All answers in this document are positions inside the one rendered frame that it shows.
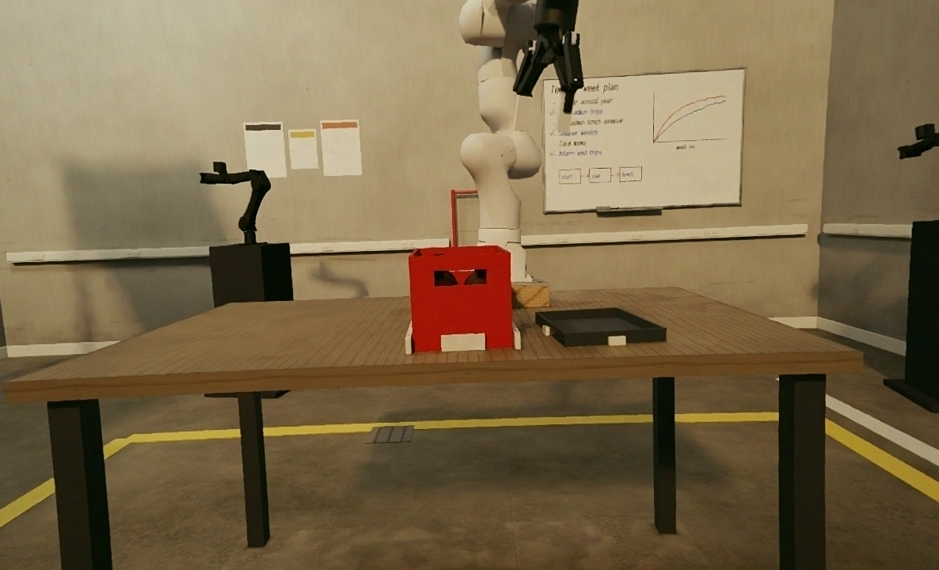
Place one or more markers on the red divided crate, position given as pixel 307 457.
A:
pixel 460 309

